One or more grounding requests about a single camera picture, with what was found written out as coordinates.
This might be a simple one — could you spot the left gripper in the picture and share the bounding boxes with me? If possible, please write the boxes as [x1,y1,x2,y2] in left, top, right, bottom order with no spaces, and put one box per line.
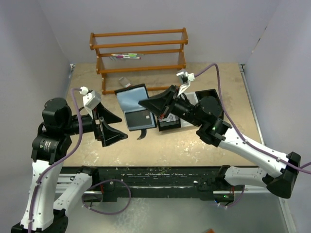
[62,100,127,145]

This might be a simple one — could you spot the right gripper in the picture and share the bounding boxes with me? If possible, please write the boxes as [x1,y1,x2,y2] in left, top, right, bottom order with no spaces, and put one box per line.
[139,84,203,127]

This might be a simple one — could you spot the dark credit card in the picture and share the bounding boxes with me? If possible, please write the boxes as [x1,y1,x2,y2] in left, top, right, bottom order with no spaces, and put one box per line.
[125,110,156,131]

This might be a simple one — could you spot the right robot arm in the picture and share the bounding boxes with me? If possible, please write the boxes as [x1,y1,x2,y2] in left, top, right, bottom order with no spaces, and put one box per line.
[138,85,301,199]

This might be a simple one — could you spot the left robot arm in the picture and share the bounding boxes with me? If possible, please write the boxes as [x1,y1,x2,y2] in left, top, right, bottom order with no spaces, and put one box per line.
[11,98,128,233]

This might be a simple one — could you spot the silver cards in bin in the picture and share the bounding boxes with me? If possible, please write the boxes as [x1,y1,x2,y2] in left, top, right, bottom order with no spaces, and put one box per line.
[159,114,178,122]

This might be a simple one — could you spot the black left bin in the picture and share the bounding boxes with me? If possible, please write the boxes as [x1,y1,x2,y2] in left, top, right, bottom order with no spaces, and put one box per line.
[157,116,181,132]

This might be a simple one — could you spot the black bin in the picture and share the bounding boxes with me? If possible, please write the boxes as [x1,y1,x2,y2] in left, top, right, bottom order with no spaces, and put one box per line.
[157,116,181,132]
[195,89,221,103]

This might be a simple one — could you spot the white middle bin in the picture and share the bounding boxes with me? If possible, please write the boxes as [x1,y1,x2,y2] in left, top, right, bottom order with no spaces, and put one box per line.
[180,92,198,128]

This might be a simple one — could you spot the small grey box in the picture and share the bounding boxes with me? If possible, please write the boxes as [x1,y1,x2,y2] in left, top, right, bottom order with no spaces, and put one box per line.
[119,77,131,88]

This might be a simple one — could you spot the black right bin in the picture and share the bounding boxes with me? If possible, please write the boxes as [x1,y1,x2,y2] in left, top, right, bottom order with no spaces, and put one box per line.
[195,89,221,103]

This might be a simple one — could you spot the wooden three-tier rack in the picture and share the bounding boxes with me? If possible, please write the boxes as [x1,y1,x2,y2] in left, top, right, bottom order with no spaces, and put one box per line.
[89,27,189,94]

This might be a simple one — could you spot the coloured pens on rack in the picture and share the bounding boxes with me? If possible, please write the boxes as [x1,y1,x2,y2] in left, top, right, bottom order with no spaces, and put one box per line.
[110,53,142,61]

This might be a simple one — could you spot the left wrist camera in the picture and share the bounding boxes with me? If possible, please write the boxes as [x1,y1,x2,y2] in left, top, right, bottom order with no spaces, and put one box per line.
[79,86,101,117]

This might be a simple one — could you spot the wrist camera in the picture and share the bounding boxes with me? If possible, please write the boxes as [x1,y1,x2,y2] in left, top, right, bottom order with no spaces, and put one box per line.
[176,69,195,97]
[79,86,101,117]

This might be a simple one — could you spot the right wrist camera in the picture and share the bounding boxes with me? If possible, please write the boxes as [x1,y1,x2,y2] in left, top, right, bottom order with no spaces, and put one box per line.
[176,69,195,97]

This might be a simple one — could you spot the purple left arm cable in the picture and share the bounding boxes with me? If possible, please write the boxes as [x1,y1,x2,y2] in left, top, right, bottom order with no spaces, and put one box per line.
[27,87,87,233]

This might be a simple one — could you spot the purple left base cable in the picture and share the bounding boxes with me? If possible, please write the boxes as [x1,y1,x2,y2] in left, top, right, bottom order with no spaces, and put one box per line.
[81,178,131,215]

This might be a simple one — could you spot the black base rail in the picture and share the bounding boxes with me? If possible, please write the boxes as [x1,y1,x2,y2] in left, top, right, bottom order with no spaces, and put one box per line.
[55,165,246,203]

